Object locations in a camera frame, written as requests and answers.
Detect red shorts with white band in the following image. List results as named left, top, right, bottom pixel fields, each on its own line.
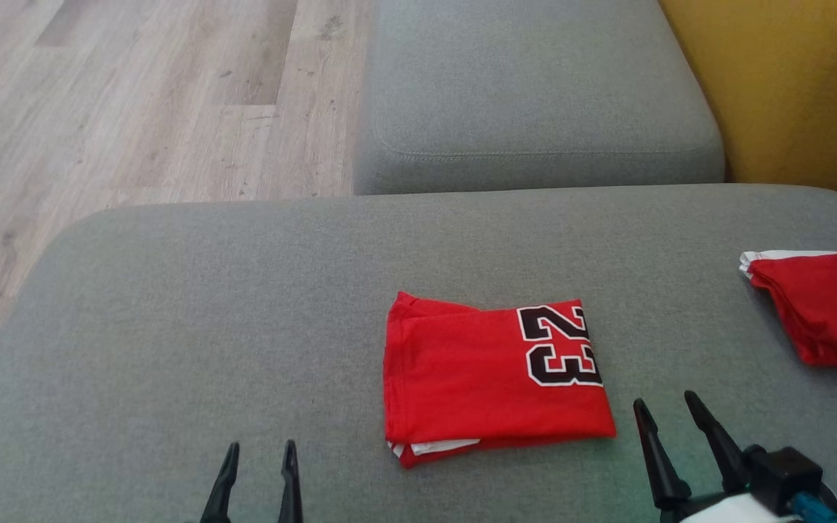
left=738, top=249, right=837, bottom=376

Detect small grey seamed sofa cushion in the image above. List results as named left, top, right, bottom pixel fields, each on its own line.
left=353, top=0, right=726, bottom=195

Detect right arm blue plug cable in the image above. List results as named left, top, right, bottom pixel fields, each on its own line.
left=788, top=490, right=837, bottom=523

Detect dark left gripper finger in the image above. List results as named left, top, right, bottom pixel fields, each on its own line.
left=199, top=442, right=240, bottom=523
left=278, top=439, right=304, bottom=523

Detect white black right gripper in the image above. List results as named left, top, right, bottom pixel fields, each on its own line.
left=633, top=391, right=824, bottom=523

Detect large grey fabric sofa seat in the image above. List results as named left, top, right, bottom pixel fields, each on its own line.
left=0, top=183, right=837, bottom=523

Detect red basketball jersey number 23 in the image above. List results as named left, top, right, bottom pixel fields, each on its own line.
left=382, top=291, right=617, bottom=469

